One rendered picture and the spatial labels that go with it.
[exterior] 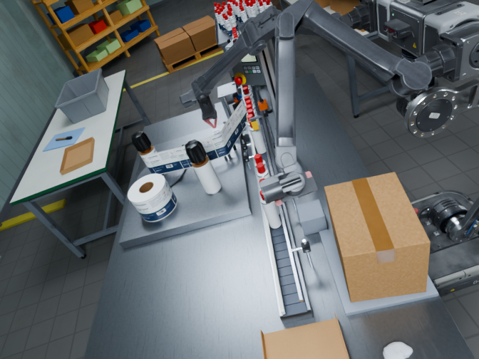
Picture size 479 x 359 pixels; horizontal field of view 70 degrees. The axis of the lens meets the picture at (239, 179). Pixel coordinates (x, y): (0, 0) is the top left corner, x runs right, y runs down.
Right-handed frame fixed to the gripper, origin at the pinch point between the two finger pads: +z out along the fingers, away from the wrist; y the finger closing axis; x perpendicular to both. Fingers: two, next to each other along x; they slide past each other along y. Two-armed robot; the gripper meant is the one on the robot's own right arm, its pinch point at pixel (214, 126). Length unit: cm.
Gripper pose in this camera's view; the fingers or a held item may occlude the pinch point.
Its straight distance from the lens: 169.6
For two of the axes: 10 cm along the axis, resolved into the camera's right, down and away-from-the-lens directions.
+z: 2.7, 7.2, 6.4
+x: 9.6, -2.7, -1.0
